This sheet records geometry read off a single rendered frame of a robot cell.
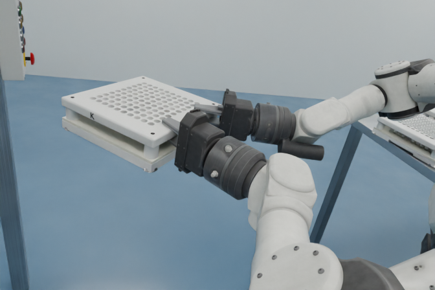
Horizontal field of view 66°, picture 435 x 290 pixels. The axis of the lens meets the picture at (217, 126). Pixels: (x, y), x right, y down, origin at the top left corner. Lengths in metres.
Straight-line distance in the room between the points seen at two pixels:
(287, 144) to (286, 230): 0.36
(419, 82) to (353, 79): 3.80
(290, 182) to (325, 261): 0.19
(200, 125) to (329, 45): 3.80
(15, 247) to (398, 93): 1.42
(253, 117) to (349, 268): 0.48
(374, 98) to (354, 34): 3.60
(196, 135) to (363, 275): 0.37
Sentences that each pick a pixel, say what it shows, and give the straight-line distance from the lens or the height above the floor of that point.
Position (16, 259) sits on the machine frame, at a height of 0.19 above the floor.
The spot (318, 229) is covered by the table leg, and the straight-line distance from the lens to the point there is 1.79.
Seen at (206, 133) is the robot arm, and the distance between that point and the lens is 0.57.
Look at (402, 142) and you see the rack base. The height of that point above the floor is 0.89.
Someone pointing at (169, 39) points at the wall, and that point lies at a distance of 3.77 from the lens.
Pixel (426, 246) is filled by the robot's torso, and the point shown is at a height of 0.99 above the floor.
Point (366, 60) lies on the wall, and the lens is 4.64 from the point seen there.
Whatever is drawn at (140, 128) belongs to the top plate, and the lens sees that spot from 0.63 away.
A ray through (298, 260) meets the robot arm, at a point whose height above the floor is 1.15.
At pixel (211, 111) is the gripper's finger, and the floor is 1.07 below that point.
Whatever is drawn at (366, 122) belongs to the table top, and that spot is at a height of 0.87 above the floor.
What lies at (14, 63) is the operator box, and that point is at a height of 0.99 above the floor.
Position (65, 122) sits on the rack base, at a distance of 0.77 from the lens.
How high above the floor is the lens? 1.35
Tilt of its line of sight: 26 degrees down
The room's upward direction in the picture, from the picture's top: 10 degrees clockwise
